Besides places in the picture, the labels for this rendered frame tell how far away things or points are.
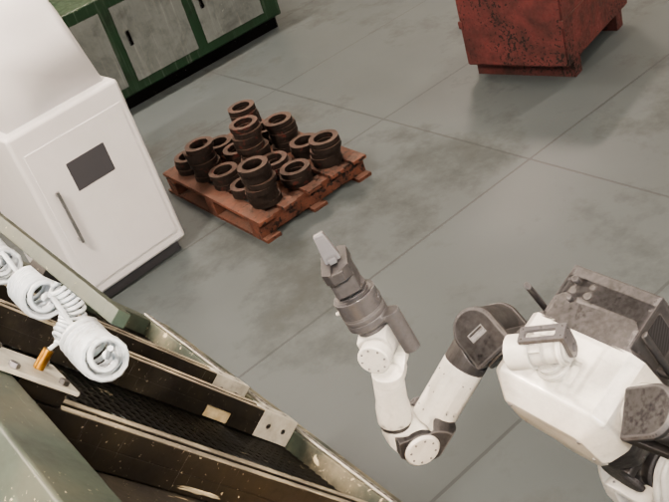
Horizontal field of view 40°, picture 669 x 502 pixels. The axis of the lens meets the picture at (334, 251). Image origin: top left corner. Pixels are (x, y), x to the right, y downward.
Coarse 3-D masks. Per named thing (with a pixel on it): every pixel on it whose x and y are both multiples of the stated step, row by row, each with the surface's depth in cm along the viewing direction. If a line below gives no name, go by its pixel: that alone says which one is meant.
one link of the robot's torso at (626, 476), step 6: (642, 462) 185; (606, 468) 194; (624, 468) 184; (630, 468) 183; (636, 468) 184; (612, 474) 196; (618, 474) 191; (624, 474) 189; (630, 474) 183; (618, 480) 198; (624, 480) 193; (630, 480) 190; (636, 480) 190; (630, 486) 195; (636, 486) 190; (642, 486) 191
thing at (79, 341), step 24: (0, 216) 138; (0, 240) 152; (24, 240) 130; (0, 264) 145; (48, 264) 123; (24, 288) 131; (48, 288) 138; (72, 288) 116; (96, 288) 115; (24, 312) 132; (48, 312) 134; (120, 312) 108; (72, 336) 121; (96, 336) 118; (72, 360) 120; (96, 360) 124; (120, 360) 120
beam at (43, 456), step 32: (0, 384) 113; (0, 416) 101; (32, 416) 107; (0, 448) 97; (32, 448) 96; (64, 448) 102; (0, 480) 94; (32, 480) 90; (64, 480) 92; (96, 480) 97
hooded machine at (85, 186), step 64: (0, 0) 446; (0, 64) 434; (64, 64) 451; (0, 128) 438; (64, 128) 447; (128, 128) 470; (0, 192) 491; (64, 192) 455; (128, 192) 479; (64, 256) 468; (128, 256) 489
